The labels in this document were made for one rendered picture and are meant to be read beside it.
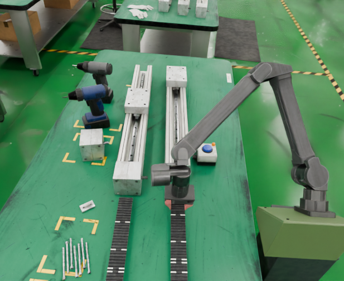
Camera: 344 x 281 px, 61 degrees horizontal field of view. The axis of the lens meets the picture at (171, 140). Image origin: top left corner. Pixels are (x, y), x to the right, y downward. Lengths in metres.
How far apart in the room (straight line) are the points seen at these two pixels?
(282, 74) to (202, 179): 0.51
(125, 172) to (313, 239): 0.66
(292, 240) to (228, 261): 0.21
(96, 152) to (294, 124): 0.77
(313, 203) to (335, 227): 0.12
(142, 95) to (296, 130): 0.74
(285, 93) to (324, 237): 0.47
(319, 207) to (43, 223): 0.94
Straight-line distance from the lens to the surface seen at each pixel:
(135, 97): 1.43
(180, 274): 0.97
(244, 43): 4.47
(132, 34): 2.87
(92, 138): 1.26
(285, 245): 1.04
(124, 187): 1.12
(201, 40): 2.82
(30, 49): 3.43
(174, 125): 1.37
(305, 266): 1.23
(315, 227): 0.98
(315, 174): 1.06
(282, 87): 1.06
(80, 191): 1.20
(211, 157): 1.24
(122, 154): 1.19
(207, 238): 1.07
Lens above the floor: 1.70
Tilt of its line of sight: 42 degrees down
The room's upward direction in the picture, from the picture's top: 4 degrees clockwise
